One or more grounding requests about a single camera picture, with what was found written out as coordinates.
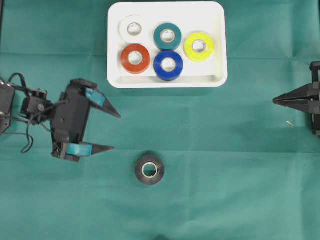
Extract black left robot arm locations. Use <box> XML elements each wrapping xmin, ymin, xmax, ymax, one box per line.
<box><xmin>0</xmin><ymin>73</ymin><xmax>120</xmax><ymax>162</ymax></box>

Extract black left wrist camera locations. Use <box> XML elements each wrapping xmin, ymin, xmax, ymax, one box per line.
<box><xmin>50</xmin><ymin>80</ymin><xmax>90</xmax><ymax>144</ymax></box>

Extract blue tape roll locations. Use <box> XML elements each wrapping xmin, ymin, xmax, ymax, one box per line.
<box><xmin>153</xmin><ymin>50</ymin><xmax>184</xmax><ymax>82</ymax></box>

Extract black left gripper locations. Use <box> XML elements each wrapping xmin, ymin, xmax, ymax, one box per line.
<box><xmin>19</xmin><ymin>78</ymin><xmax>121</xmax><ymax>162</ymax></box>

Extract white tape roll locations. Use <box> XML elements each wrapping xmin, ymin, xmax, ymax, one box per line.
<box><xmin>119</xmin><ymin>15</ymin><xmax>149</xmax><ymax>44</ymax></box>

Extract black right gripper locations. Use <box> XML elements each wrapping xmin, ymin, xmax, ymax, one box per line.
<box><xmin>271</xmin><ymin>60</ymin><xmax>320</xmax><ymax>137</ymax></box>

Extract yellow tape roll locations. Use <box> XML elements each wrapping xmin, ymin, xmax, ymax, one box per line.
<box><xmin>184</xmin><ymin>32</ymin><xmax>214</xmax><ymax>62</ymax></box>

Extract white plastic case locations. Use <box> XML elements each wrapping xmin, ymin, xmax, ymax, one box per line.
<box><xmin>106</xmin><ymin>1</ymin><xmax>228</xmax><ymax>89</ymax></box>

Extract thin black camera cable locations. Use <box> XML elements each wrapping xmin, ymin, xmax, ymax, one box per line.
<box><xmin>4</xmin><ymin>72</ymin><xmax>68</xmax><ymax>155</ymax></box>

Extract green tape roll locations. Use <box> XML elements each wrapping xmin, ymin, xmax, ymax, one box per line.
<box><xmin>153</xmin><ymin>23</ymin><xmax>182</xmax><ymax>51</ymax></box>

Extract black tape roll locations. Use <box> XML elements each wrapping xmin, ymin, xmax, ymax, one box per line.
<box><xmin>135</xmin><ymin>154</ymin><xmax>165</xmax><ymax>185</ymax></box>

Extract green table cloth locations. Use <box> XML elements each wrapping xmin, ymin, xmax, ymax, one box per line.
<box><xmin>0</xmin><ymin>0</ymin><xmax>320</xmax><ymax>240</ymax></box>

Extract orange tape roll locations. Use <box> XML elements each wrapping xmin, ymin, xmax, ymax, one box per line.
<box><xmin>120</xmin><ymin>43</ymin><xmax>151</xmax><ymax>75</ymax></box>

